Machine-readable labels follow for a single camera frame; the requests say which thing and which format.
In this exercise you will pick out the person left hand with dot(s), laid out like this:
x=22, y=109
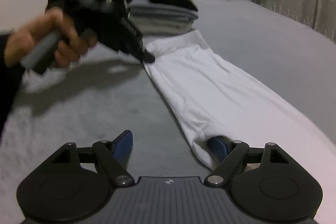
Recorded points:
x=22, y=41

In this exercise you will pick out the grey bed sheet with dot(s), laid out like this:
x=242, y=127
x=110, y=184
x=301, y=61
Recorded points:
x=107, y=93

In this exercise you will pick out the white trousers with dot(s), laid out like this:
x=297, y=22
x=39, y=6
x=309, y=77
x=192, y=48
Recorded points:
x=211, y=97

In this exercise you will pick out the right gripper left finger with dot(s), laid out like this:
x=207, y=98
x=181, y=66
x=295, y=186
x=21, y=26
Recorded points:
x=110, y=156

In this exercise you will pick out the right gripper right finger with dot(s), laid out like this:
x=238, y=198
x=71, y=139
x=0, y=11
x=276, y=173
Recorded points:
x=231, y=157

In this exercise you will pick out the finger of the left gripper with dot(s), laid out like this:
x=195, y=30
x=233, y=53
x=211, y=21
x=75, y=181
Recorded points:
x=142, y=54

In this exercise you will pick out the grey folded garment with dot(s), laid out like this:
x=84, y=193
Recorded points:
x=143, y=11

